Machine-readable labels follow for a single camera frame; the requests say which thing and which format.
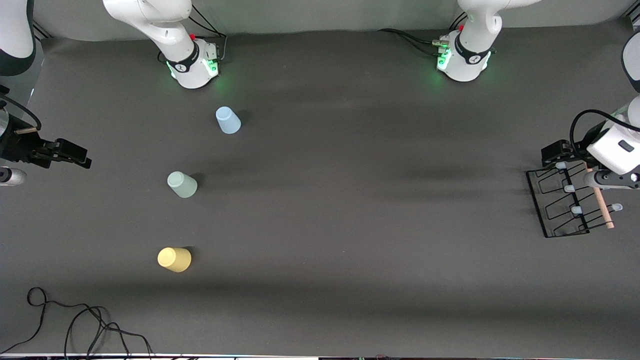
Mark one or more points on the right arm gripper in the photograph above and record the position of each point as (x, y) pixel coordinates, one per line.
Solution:
(20, 148)

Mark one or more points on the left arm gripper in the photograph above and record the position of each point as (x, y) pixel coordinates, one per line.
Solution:
(578, 148)

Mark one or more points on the pale green plastic cup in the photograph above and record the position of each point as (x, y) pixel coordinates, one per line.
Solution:
(182, 185)

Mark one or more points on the yellow plastic cup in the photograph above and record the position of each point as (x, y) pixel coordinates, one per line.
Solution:
(175, 260)

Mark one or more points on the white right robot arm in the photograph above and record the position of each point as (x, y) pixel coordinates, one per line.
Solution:
(192, 75)

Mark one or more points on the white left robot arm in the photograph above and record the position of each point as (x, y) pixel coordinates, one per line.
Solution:
(465, 70)

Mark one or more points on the light blue plastic cup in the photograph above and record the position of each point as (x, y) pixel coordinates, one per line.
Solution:
(228, 122)

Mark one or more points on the dark grey table mat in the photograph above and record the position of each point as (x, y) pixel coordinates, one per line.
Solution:
(400, 275)

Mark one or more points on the light grey backdrop cloth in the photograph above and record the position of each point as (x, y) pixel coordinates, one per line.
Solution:
(325, 15)

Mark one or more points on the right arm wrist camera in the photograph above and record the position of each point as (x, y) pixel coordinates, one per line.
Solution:
(11, 176)

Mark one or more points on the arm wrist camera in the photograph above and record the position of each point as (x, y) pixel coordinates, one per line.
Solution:
(11, 176)
(607, 179)

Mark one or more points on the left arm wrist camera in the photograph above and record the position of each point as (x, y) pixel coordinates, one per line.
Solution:
(607, 179)

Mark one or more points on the dark metal frame rail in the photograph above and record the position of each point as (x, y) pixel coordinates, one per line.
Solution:
(635, 20)
(42, 31)

